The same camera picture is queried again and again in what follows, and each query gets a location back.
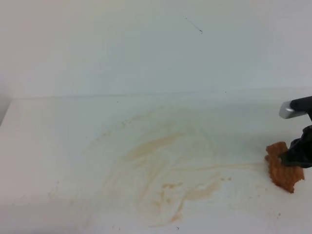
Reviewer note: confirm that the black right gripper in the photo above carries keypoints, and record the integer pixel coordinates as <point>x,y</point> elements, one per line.
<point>300,151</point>

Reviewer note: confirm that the orange stained rag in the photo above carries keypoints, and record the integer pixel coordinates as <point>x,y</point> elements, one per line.
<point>282,176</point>

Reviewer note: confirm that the brown coffee stain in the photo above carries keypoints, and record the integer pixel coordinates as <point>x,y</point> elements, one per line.
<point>155,168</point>

